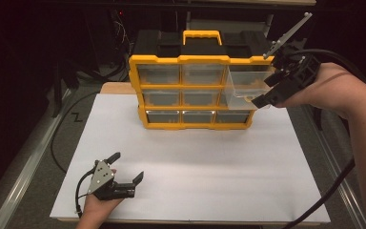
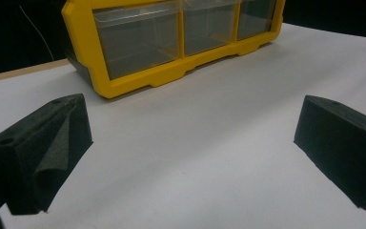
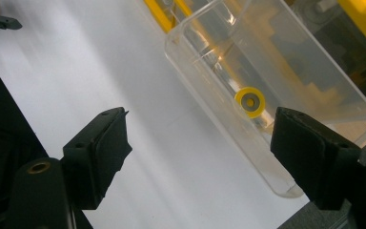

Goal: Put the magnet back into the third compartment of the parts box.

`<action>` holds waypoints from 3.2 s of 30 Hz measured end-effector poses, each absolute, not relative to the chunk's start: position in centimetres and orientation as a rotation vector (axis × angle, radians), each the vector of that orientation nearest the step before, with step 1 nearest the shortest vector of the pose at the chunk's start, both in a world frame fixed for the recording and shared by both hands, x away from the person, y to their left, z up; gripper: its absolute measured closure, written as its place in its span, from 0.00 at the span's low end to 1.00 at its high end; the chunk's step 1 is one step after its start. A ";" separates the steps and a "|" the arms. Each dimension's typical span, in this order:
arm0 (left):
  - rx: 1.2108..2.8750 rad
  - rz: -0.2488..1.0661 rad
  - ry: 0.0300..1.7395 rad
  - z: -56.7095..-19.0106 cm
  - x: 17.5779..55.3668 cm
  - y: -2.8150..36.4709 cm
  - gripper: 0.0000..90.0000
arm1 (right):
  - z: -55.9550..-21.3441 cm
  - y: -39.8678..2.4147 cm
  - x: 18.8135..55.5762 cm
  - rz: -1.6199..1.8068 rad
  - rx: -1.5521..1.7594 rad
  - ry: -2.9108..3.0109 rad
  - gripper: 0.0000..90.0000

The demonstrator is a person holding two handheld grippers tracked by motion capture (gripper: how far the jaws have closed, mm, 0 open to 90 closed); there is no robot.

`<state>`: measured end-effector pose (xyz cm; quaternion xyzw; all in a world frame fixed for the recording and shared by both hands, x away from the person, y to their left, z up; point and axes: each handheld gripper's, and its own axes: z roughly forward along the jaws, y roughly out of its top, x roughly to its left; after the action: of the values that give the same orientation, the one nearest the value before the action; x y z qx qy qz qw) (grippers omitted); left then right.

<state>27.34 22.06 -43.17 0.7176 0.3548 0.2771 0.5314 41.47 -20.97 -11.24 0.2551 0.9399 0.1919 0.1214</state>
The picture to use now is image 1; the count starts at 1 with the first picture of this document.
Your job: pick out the clear plastic drawer bin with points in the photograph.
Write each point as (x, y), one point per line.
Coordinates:
(241, 89)

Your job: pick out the white board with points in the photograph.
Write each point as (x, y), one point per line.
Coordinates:
(187, 159)

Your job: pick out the person's left hand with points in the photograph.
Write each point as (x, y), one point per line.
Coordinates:
(97, 208)

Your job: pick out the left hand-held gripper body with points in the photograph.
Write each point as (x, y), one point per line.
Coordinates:
(101, 178)

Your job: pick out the metal rail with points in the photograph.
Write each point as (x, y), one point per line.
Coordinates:
(327, 149)
(23, 171)

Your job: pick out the black stand leg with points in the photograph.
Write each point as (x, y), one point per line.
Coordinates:
(57, 92)
(319, 122)

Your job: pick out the set of small clear drawers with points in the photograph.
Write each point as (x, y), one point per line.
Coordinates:
(160, 74)

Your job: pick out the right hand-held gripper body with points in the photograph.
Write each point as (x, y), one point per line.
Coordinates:
(298, 71)

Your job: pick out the yellow black organizer cabinet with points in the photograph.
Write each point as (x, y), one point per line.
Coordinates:
(203, 47)

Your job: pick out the wooden board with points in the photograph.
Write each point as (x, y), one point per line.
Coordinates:
(117, 88)

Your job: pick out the person's right hand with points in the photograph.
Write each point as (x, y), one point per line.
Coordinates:
(327, 89)

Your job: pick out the grey box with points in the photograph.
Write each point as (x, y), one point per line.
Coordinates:
(228, 25)

